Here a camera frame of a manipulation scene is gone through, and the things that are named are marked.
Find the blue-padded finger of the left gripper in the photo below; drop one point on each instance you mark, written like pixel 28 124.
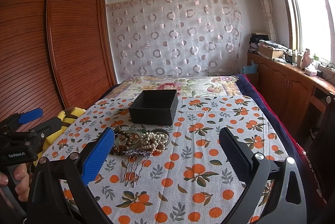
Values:
pixel 25 118

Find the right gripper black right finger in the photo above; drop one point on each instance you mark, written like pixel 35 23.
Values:
pixel 238 154

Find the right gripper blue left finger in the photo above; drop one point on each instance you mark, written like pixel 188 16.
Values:
pixel 95 154

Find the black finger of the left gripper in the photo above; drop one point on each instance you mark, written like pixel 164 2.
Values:
pixel 49 127

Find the silver purple hair comb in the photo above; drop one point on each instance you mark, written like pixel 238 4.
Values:
pixel 136 160

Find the black jewelry box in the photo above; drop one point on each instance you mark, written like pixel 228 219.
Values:
pixel 154 107

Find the pale green jade bangle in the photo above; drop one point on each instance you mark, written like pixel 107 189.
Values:
pixel 126 142

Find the silver metal bangle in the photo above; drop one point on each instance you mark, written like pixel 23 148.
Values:
pixel 160 137

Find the yellow plush toy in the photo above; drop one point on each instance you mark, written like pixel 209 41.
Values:
pixel 67 117

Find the dark blue blanket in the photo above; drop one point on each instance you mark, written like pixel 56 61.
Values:
pixel 292 147

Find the orange print bed cloth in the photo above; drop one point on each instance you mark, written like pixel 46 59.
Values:
pixel 191 181

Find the wooden wardrobe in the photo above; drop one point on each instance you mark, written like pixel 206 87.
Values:
pixel 55 54

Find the floral bed quilt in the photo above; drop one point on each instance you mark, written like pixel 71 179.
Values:
pixel 185 87

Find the wooden side cabinet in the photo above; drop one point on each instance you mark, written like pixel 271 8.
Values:
pixel 297 99

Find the teal plastic bag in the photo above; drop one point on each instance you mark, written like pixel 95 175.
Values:
pixel 250 69

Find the cardboard box on cabinet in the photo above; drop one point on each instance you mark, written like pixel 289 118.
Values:
pixel 270 52

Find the tissue box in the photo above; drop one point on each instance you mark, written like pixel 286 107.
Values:
pixel 310 70

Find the pink ceramic figurine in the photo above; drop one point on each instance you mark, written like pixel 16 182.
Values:
pixel 306 59

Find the pile of folded clothes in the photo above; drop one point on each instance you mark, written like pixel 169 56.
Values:
pixel 257 39

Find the circle pattern sheer curtain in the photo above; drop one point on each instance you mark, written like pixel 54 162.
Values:
pixel 174 38

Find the window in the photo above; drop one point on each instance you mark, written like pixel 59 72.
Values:
pixel 311 24

